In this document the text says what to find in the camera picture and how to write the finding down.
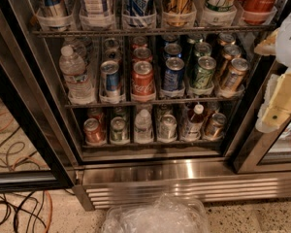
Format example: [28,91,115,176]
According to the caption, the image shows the glass fridge door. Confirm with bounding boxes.
[0,0,78,192]
[230,57,291,174]

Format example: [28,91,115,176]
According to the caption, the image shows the blue tall can top shelf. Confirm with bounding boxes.
[124,0,153,27]

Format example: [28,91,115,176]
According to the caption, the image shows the orange cable on floor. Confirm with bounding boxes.
[0,110,53,233]

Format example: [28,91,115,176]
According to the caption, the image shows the green can shelf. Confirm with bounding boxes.
[191,56,216,89]
[111,116,128,142]

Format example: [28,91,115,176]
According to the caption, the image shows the large water bottle middle shelf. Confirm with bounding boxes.
[59,46,94,105]

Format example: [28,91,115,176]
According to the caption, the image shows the middle wire shelf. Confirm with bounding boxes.
[64,96,242,109]

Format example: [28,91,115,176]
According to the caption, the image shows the wire shelf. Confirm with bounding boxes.
[32,24,276,38]
[64,96,242,109]

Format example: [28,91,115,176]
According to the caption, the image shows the right glass fridge door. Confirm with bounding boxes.
[230,57,291,174]

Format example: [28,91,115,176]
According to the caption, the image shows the gold tall can top shelf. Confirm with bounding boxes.
[163,0,193,27]

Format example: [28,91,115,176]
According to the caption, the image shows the blue red bull can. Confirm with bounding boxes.
[43,0,67,20]

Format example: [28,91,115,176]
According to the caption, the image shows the red coca-cola bottle top shelf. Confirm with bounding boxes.
[242,0,275,25]

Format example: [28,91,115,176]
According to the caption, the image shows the green can bottom shelf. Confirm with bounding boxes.
[111,116,128,142]

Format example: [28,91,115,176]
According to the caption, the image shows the small water bottle bottom shelf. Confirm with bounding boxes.
[134,109,152,144]

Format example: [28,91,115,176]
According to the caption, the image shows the red coke can bottom shelf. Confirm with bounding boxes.
[83,118,105,144]

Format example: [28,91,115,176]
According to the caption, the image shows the red coke can shelf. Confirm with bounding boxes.
[83,118,105,144]
[132,61,154,96]

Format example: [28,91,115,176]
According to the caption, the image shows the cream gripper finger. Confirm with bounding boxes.
[254,28,278,56]
[255,69,291,133]

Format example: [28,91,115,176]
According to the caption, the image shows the clear plastic bag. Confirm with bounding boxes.
[101,194,210,233]

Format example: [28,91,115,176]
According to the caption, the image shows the bronze can bottom shelf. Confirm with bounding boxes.
[204,113,226,139]

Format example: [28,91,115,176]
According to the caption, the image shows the blue silver can middle shelf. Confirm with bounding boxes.
[100,60,120,97]

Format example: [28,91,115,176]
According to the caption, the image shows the top wire shelf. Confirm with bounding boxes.
[32,24,276,38]

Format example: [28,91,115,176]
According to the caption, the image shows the silver can bottom shelf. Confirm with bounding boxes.
[159,115,177,141]

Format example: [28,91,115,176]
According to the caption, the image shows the black cables on floor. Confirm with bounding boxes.
[0,125,48,233]

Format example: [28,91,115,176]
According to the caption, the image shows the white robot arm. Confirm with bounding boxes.
[254,13,291,133]

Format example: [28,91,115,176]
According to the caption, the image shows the blue pepsi can middle shelf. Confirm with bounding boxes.
[162,57,184,91]

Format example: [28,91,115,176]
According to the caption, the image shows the gold can middle shelf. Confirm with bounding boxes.
[219,57,249,91]

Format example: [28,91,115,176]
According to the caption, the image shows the red coke can middle shelf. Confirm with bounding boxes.
[132,61,154,96]

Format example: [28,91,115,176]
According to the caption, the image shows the amber bottle white cap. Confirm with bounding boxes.
[180,104,205,142]

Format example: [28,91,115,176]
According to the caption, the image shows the green can middle shelf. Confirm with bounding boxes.
[191,56,216,89]

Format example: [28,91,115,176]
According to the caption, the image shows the left glass fridge door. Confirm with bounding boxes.
[0,0,78,192]

